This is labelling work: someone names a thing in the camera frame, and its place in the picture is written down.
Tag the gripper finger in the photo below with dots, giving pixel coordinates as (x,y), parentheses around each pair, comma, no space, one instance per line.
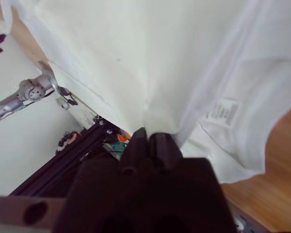
(163,150)
(134,150)

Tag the white t-shirt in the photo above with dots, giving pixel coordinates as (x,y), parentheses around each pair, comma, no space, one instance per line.
(148,60)

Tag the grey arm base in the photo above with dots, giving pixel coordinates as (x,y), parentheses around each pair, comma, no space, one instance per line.
(49,77)

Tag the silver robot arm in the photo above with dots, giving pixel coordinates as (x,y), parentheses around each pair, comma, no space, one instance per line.
(7,104)

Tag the green circuit board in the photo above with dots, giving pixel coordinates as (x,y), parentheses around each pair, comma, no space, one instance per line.
(117,146)

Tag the black corner bracket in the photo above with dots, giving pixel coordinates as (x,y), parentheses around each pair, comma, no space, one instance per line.
(104,126)

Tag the dark camera post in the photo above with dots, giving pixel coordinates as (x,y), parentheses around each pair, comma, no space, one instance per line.
(63,165)

